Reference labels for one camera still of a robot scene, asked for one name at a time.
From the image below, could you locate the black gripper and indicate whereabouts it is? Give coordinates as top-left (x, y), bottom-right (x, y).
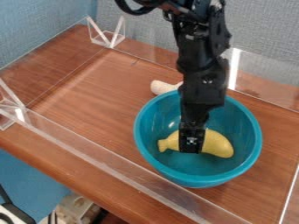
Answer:
top-left (176, 57), bottom-right (230, 154)

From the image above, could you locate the yellow toy banana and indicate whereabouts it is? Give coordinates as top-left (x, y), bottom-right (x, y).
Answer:
top-left (157, 129), bottom-right (234, 158)

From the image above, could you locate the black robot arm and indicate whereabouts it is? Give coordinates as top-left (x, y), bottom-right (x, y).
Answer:
top-left (153, 0), bottom-right (231, 153)

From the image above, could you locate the white toy object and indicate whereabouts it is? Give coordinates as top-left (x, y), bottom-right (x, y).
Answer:
top-left (151, 80), bottom-right (181, 95)

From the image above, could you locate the blue plastic bowl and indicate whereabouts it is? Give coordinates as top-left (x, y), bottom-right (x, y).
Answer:
top-left (133, 91), bottom-right (263, 188)

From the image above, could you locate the clear acrylic back barrier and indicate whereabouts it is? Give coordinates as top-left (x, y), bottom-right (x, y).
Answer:
top-left (115, 38), bottom-right (299, 112)

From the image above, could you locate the clear acrylic barrier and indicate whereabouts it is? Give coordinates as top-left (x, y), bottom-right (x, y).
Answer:
top-left (0, 80), bottom-right (250, 224)
top-left (115, 38), bottom-right (299, 112)

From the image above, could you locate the clear acrylic front barrier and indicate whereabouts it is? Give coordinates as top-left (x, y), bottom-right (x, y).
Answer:
top-left (0, 80), bottom-right (250, 224)

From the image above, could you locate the white power strip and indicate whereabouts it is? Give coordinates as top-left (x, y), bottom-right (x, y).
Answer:
top-left (47, 192), bottom-right (100, 224)

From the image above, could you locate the black chair part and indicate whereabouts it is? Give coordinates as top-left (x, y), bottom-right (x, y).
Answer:
top-left (0, 185), bottom-right (36, 224)

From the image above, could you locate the clear acrylic corner bracket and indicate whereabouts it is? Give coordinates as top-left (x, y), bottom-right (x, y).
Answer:
top-left (87, 17), bottom-right (125, 49)

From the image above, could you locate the black cable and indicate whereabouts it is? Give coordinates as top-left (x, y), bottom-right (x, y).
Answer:
top-left (113, 0), bottom-right (168, 16)

